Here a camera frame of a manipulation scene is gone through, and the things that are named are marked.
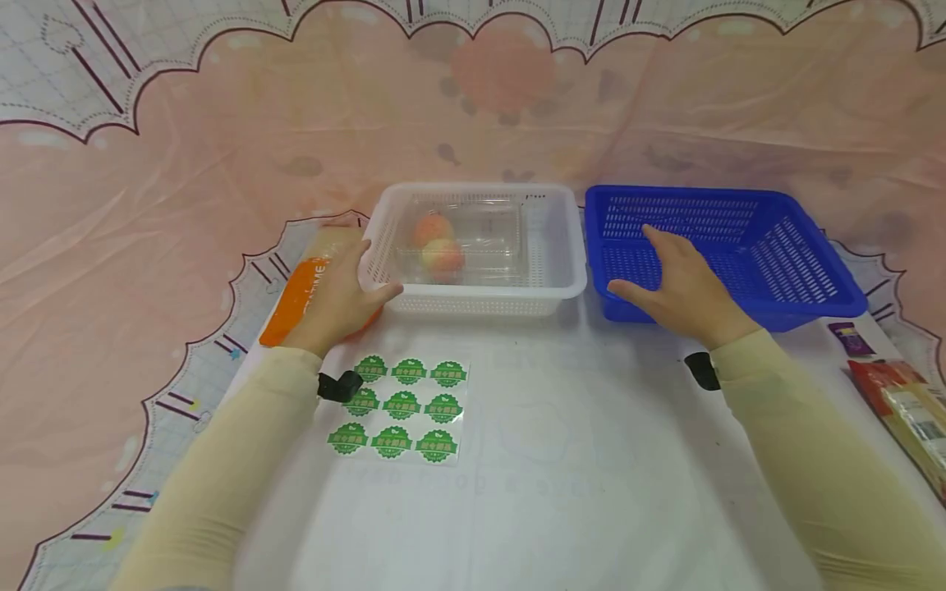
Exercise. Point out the person's left fingers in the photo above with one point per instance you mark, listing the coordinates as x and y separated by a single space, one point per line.
347 245

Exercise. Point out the person's right hand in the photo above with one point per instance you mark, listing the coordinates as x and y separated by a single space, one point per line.
695 300

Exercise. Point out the black wrist band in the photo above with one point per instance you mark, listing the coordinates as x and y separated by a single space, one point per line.
702 371
340 386

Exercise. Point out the person's left thumb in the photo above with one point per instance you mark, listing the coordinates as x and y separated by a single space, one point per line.
383 295

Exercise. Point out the person's right forearm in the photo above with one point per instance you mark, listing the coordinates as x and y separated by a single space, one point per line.
813 460

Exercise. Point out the person's left forearm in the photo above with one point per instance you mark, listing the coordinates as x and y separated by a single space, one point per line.
236 460

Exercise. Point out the white plastic basket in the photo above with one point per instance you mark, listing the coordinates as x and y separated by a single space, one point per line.
554 246

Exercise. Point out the person's right index finger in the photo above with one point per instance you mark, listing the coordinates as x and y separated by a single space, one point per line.
664 245

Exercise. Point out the person's left hand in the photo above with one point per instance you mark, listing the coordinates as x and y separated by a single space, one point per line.
332 304

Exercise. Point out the red snack packet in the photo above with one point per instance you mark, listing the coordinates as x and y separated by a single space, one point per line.
905 410

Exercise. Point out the blue plastic basket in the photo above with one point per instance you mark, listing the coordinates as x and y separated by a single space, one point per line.
776 246

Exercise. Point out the clear plastic clamshell box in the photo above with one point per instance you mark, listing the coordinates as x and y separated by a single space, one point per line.
495 238

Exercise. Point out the small purple packet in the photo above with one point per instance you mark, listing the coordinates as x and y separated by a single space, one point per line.
851 338

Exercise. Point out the person's right thumb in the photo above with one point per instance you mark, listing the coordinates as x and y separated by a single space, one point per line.
630 292

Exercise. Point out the peach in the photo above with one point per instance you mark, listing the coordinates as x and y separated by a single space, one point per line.
432 229
443 258

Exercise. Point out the sheet of green round stickers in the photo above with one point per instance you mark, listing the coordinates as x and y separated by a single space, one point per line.
403 406

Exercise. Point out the orange roll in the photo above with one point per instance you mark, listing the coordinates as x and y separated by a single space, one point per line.
294 305

